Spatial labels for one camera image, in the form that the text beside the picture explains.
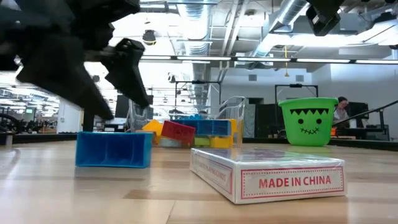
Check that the green exit sign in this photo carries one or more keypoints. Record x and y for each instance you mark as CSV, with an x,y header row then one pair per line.
x,y
29,111

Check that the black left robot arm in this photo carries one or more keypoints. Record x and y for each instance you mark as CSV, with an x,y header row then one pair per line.
x,y
31,9

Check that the green monster-face bucket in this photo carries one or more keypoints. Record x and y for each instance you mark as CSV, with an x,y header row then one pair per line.
x,y
308,123

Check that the blue rounded toy block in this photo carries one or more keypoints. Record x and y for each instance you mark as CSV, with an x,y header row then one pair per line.
x,y
113,149

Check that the silver ventilation duct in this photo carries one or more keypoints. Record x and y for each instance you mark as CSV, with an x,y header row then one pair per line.
x,y
196,31
289,12

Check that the red toy brick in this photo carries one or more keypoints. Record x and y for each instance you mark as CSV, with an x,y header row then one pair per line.
x,y
178,132

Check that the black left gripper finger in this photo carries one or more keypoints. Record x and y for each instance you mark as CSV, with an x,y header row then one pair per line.
x,y
62,71
127,71

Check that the card deck with red print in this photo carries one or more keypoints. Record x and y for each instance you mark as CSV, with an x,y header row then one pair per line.
x,y
280,183

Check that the large blue toy brick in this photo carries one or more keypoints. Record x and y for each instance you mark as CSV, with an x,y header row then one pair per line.
x,y
208,127

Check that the small orange object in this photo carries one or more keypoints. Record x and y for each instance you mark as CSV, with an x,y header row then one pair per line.
x,y
333,132

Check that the black station frame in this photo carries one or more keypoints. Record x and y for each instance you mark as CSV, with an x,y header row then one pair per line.
x,y
295,85

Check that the white pillar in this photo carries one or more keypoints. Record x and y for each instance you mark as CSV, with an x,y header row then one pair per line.
x,y
70,119

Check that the grey partition panel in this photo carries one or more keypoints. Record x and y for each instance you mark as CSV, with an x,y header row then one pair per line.
x,y
249,119

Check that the small mint block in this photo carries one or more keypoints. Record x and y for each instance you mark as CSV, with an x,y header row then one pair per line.
x,y
169,143

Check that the person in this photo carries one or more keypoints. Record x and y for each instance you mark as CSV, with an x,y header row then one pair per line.
x,y
341,109
202,113

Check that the long ceiling light strip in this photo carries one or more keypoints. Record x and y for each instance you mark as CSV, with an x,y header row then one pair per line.
x,y
264,59

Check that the small yellow toy brick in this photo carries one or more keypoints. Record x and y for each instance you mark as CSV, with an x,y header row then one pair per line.
x,y
221,142

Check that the black desk monitor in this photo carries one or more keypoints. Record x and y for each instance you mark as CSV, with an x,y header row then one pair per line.
x,y
357,110

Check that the clear plastic bin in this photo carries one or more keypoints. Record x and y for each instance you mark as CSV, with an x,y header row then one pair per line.
x,y
231,107

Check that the yellow wedge block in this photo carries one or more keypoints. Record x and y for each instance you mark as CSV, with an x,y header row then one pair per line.
x,y
154,127

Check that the yellow square toy brick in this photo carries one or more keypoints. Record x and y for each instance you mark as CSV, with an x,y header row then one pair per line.
x,y
235,130

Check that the black cabinet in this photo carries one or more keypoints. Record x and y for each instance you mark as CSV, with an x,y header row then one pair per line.
x,y
267,121

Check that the light green toy brick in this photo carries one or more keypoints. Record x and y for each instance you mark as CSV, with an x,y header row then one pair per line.
x,y
202,142

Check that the black monitor screen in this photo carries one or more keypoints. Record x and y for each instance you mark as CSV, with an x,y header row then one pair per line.
x,y
122,107

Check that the black upright panel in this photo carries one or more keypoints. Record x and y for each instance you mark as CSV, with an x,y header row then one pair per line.
x,y
88,123

